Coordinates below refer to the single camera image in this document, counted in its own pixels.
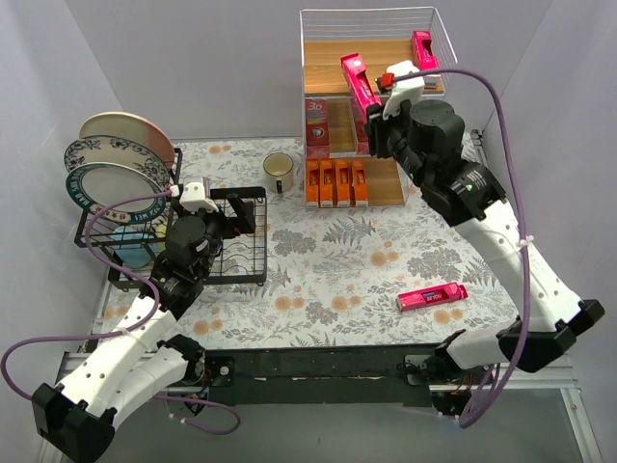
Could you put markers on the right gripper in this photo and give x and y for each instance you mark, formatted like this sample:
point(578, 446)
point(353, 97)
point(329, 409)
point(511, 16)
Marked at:
point(378, 133)

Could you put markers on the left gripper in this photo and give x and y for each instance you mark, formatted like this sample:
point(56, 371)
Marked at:
point(230, 219)

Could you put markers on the red 3D toothpaste box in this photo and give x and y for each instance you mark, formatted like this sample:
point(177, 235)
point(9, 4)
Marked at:
point(317, 128)
point(362, 143)

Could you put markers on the orange toothpaste box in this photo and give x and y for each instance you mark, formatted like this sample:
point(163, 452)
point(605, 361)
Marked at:
point(359, 183)
point(327, 183)
point(342, 183)
point(312, 184)

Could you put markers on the pink toothpaste box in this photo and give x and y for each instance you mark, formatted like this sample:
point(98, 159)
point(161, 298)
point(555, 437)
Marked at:
point(430, 296)
point(423, 55)
point(354, 73)

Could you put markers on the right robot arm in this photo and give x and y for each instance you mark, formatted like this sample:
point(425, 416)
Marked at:
point(551, 316)

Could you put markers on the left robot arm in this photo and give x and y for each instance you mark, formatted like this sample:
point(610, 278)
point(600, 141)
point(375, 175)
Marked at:
point(81, 413)

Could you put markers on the cream enamel mug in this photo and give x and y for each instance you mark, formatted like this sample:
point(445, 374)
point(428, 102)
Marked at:
point(278, 168)

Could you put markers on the yellow-green cup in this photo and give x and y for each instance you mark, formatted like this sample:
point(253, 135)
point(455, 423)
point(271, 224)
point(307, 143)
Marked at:
point(161, 231)

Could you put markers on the floral table mat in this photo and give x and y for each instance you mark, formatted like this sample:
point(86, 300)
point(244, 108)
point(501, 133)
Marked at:
point(333, 275)

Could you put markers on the blue cup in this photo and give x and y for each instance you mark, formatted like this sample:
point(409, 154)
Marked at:
point(130, 249)

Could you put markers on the beige pink-rimmed plate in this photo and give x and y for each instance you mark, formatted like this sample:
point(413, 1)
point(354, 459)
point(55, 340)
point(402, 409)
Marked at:
point(133, 128)

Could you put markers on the green-rimmed white plate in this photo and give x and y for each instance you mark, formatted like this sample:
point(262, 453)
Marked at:
point(96, 185)

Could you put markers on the blue floral plate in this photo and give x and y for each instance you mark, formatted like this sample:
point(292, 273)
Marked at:
point(116, 150)

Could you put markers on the black wire dish rack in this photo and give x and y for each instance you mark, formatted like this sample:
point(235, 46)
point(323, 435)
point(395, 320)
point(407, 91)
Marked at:
point(243, 259)

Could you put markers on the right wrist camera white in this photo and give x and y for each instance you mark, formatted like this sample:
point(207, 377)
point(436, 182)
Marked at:
point(406, 90)

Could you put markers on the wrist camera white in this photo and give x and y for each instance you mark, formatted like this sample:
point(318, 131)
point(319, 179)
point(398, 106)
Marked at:
point(195, 196)
point(406, 90)

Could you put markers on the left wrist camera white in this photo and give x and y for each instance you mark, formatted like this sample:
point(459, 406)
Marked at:
point(195, 196)

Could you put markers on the white wire wooden shelf rack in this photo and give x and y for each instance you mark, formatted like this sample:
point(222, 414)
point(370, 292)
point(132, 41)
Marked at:
point(383, 38)

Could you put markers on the aluminium frame base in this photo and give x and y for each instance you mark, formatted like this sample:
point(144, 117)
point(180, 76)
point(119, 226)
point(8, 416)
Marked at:
point(347, 372)

